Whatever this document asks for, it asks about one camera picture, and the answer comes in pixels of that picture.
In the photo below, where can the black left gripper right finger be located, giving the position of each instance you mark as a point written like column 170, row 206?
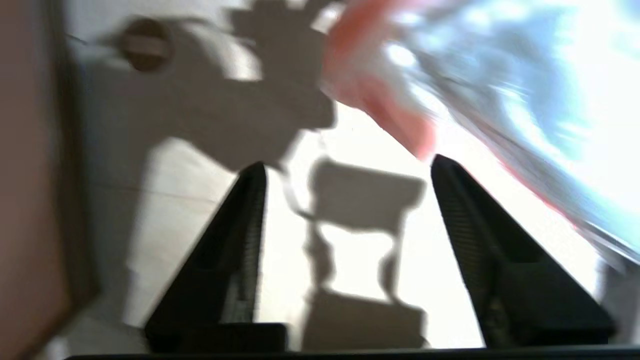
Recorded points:
column 525, row 290

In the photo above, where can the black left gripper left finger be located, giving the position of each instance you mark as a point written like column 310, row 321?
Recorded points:
column 215, row 290

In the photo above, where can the white plastic bag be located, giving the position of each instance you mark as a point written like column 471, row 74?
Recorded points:
column 500, row 75

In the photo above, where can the round brown floor drain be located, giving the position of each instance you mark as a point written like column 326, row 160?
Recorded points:
column 147, row 44

